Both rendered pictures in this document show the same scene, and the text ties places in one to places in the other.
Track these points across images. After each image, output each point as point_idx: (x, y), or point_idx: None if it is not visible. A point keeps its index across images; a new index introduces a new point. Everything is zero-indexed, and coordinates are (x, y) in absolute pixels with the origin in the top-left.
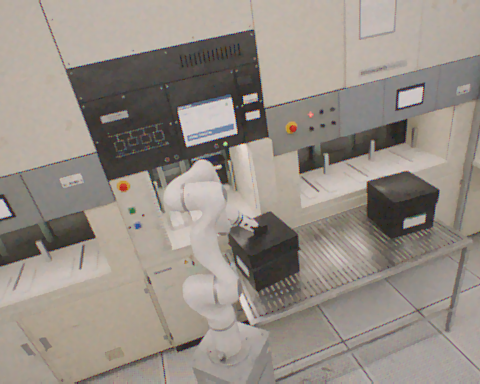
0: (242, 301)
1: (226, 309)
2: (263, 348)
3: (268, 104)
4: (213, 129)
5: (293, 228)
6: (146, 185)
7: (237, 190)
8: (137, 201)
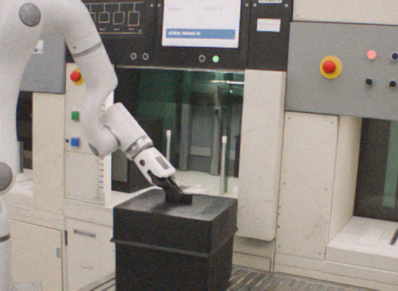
0: (84, 288)
1: None
2: None
3: (301, 15)
4: (204, 29)
5: (294, 276)
6: None
7: None
8: None
